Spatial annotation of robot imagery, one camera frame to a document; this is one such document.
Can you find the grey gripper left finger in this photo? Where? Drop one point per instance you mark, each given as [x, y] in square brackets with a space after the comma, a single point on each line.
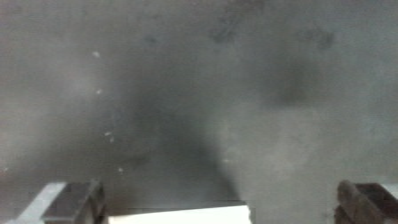
[68, 204]

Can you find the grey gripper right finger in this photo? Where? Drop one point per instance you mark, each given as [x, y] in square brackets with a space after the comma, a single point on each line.
[366, 203]

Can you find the white front drawer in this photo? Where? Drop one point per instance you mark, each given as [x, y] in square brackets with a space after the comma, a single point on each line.
[217, 215]

